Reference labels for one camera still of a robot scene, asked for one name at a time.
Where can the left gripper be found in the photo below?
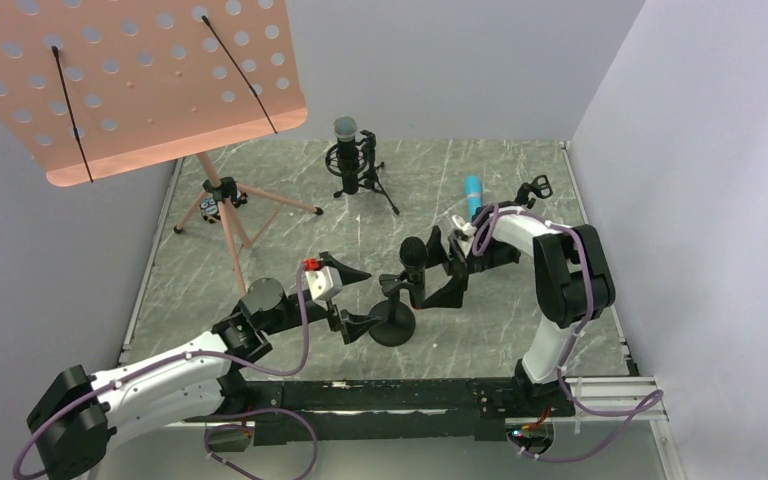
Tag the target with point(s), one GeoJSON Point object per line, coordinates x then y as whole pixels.
{"type": "Point", "coordinates": [336, 315]}

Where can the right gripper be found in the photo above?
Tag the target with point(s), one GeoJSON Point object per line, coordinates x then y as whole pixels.
{"type": "Point", "coordinates": [454, 261]}

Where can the black microphone orange end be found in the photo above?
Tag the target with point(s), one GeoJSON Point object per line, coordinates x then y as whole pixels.
{"type": "Point", "coordinates": [413, 255]}

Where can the black round-base mic stand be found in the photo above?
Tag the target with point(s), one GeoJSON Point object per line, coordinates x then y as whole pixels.
{"type": "Point", "coordinates": [400, 322]}

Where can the blue microphone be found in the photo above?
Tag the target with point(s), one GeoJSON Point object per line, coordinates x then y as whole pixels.
{"type": "Point", "coordinates": [473, 189]}

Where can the black microphone silver grille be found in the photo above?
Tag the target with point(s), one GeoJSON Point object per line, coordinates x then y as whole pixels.
{"type": "Point", "coordinates": [346, 155]}

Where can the black shock mount tripod stand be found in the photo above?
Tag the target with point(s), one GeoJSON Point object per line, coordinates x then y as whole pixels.
{"type": "Point", "coordinates": [368, 174]}

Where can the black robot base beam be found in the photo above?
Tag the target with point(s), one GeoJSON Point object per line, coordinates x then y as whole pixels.
{"type": "Point", "coordinates": [480, 408]}

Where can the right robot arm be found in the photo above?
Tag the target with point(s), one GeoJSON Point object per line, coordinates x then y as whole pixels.
{"type": "Point", "coordinates": [572, 280]}

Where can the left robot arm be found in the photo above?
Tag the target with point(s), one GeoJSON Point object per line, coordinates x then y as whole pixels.
{"type": "Point", "coordinates": [82, 415]}

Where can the pink perforated music stand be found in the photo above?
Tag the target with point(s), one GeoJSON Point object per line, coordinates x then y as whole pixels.
{"type": "Point", "coordinates": [94, 89]}

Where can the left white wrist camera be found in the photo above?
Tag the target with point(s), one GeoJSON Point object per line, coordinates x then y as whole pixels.
{"type": "Point", "coordinates": [323, 281]}

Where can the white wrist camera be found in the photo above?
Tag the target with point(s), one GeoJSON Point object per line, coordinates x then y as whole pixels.
{"type": "Point", "coordinates": [323, 281]}
{"type": "Point", "coordinates": [458, 231]}

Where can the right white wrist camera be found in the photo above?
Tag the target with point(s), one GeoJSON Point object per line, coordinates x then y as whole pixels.
{"type": "Point", "coordinates": [458, 231]}

